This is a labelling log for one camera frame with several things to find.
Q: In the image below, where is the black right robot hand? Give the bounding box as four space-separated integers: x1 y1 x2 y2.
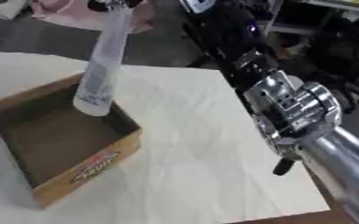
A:
86 0 144 13

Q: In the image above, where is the clear plastic bottle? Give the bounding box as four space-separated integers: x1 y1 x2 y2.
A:
72 5 137 117

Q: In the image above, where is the tan cardboard box brown inside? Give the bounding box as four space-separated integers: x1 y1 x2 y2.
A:
0 72 144 210

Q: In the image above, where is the pink soft bag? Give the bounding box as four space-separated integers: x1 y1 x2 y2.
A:
31 0 157 35

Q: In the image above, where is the black office chair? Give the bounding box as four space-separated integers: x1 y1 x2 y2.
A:
288 12 359 116

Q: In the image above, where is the white shelf frame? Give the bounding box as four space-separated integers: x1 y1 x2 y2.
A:
262 0 359 38

